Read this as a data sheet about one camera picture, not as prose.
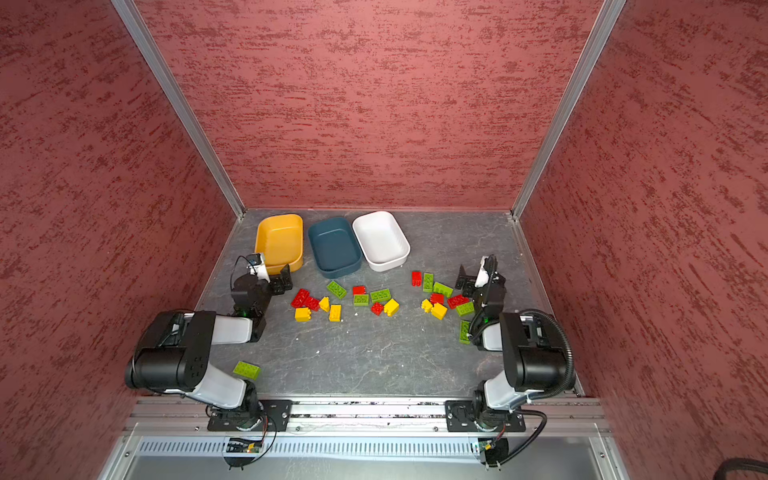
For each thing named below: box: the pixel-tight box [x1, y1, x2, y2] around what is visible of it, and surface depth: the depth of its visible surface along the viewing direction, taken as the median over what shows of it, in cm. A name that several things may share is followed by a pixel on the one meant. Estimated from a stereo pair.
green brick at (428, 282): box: [423, 273, 435, 293], surface depth 100 cm
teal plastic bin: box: [308, 217, 363, 278], surface depth 109 cm
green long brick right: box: [459, 320, 470, 344], surface depth 89 cm
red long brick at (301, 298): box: [290, 288, 311, 308], surface depth 96 cm
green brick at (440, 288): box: [433, 282, 454, 298], surface depth 98 cm
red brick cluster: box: [305, 296, 320, 312], surface depth 95 cm
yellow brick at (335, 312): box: [329, 304, 343, 322], surface depth 94 cm
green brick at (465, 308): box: [456, 302, 475, 317], surface depth 94 cm
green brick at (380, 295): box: [370, 289, 391, 303], surface depth 97 cm
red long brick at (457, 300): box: [448, 294, 471, 309], surface depth 96 cm
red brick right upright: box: [411, 271, 423, 287], surface depth 102 cm
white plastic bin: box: [352, 210, 411, 272], surface depth 112 cm
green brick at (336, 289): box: [326, 280, 347, 299], surface depth 99 cm
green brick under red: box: [353, 294, 369, 307], surface depth 96 cm
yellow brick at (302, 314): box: [295, 307, 311, 322], surface depth 92 cm
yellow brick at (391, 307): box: [384, 298, 401, 317], surface depth 94 cm
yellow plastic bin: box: [254, 214, 304, 276], surface depth 112 cm
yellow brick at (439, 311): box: [431, 302, 448, 321], surface depth 94 cm
